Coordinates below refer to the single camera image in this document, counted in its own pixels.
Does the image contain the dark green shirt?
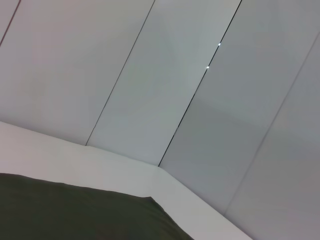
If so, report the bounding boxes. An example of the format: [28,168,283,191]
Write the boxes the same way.
[0,172,196,240]

